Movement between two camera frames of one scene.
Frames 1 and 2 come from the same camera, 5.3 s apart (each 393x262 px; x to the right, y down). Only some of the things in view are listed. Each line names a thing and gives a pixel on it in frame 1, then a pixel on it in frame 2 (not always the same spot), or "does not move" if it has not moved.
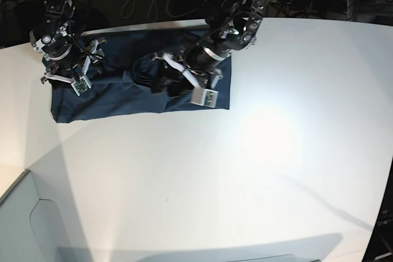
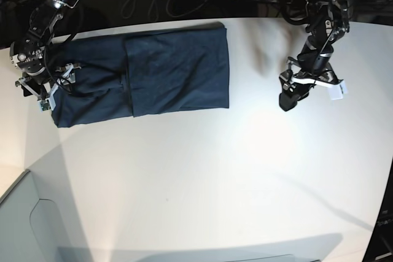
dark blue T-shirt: (115, 92) does not move
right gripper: (200, 64) -> (312, 65)
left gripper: (65, 57) -> (36, 81)
